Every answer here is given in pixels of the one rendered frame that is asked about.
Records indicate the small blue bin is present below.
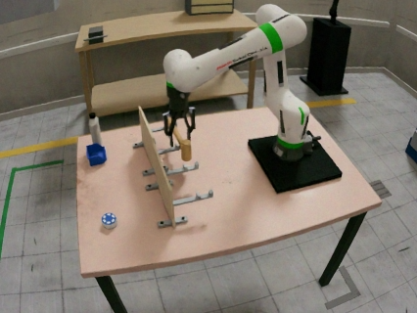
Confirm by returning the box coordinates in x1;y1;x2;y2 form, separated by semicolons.
86;143;107;166

